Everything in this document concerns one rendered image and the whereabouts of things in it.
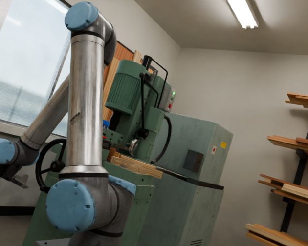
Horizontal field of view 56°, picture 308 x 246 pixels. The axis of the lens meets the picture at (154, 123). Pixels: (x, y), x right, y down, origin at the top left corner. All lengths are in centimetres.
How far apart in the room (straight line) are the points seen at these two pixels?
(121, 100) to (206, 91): 261
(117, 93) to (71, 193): 100
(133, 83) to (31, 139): 76
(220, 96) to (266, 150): 96
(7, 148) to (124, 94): 81
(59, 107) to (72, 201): 45
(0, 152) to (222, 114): 325
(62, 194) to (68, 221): 7
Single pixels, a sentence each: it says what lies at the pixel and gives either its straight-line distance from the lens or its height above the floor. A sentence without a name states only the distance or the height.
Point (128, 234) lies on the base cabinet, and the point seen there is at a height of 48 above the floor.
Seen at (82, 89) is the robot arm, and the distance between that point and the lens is 94.
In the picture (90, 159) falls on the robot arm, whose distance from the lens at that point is 89.
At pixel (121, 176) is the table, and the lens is 153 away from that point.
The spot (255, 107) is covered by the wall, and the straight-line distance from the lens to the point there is 392.
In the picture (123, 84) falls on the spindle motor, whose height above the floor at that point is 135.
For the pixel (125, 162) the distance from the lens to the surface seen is 171.
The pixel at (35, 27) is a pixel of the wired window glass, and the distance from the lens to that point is 308.
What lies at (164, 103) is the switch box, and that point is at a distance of 199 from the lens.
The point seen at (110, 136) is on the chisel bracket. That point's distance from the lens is 175.
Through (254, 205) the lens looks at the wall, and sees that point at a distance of 374.
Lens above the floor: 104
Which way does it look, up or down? 5 degrees up
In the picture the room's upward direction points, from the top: 18 degrees clockwise
